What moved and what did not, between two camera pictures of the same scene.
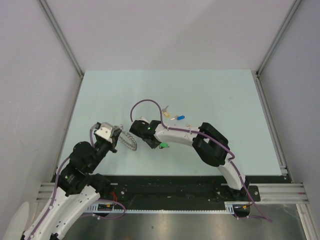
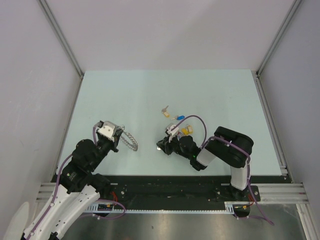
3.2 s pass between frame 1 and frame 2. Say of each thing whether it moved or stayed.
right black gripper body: moved
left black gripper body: stayed
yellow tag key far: stayed
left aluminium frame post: stayed
